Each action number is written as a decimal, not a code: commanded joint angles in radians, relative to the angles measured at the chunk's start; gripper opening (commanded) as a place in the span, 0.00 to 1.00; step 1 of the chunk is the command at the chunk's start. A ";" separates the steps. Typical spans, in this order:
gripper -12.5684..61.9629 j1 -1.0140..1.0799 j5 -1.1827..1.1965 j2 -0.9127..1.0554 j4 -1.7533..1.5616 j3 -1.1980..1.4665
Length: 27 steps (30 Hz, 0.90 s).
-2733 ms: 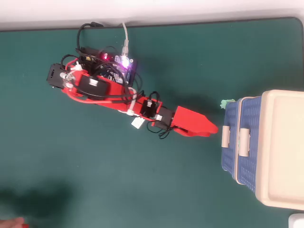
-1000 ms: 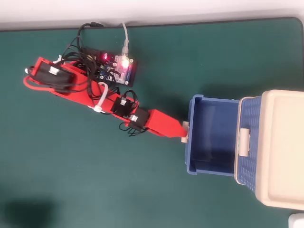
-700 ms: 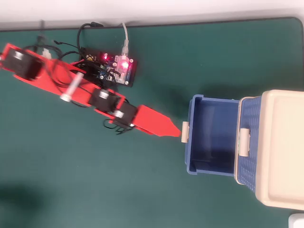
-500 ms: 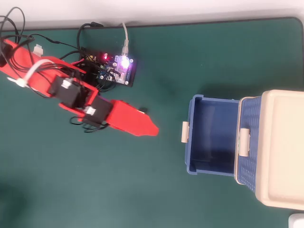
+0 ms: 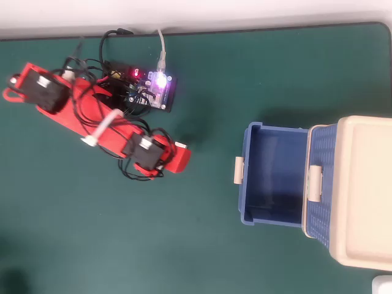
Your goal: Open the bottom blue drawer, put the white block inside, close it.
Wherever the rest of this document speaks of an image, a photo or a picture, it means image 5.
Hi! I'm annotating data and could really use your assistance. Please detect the dark green table mat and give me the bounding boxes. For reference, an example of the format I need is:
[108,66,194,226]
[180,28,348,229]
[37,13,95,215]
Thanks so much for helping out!
[0,21,392,294]

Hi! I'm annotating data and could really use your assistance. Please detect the white object at edge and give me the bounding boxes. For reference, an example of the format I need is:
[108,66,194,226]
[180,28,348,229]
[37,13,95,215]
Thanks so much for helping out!
[372,274,392,294]

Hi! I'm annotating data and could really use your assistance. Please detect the blue wicker drawer with putty handle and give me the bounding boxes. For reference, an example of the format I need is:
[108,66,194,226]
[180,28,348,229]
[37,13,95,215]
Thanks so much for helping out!
[306,124,339,249]

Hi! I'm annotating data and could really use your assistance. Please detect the blue wicker drawer plain handle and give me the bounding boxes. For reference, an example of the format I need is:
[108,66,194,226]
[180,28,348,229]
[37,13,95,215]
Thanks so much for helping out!
[234,121,310,227]

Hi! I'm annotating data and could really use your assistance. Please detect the electronics control board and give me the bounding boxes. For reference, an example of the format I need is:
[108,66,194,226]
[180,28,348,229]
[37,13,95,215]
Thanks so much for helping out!
[104,61,178,114]

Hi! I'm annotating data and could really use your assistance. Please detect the motor controller circuit board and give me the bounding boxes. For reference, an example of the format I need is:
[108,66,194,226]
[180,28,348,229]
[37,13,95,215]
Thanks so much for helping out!
[128,69,172,110]

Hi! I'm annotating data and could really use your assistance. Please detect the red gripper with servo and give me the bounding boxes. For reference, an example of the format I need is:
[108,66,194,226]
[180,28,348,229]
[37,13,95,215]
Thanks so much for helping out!
[122,134,192,181]

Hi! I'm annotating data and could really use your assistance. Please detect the black power cable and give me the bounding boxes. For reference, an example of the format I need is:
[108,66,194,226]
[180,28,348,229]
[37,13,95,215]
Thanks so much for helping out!
[100,28,134,67]

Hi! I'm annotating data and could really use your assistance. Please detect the white USB cable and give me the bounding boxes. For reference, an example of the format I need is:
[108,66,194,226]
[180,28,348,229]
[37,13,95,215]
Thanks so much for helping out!
[157,28,168,74]

